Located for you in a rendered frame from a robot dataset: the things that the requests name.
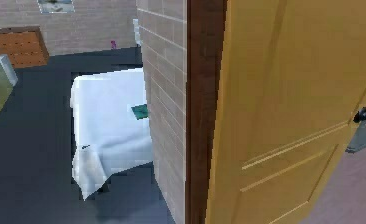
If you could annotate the brown wooden dresser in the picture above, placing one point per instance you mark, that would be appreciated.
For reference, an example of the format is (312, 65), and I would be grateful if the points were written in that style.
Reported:
(19, 48)

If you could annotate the small pink object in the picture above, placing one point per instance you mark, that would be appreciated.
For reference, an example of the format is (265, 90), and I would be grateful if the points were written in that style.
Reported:
(113, 44)

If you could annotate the white bed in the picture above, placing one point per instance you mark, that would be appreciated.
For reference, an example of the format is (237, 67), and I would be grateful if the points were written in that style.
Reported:
(107, 126)

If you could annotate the framed wall picture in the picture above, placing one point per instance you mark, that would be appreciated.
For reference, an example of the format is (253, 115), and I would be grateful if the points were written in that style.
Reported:
(56, 5)

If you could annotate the small black object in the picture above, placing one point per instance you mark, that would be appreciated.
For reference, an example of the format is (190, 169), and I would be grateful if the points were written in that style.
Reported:
(85, 146)

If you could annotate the white wall fixture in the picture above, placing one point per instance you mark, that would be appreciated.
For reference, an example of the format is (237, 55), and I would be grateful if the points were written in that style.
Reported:
(136, 31)

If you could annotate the yellow wooden room door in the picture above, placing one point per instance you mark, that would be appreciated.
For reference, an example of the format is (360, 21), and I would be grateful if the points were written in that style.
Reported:
(284, 110)

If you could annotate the green book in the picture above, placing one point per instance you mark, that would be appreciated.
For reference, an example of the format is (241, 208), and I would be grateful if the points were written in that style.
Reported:
(140, 111)

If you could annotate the dark brown door frame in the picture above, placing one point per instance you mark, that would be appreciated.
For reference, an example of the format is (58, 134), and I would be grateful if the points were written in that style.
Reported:
(202, 110)

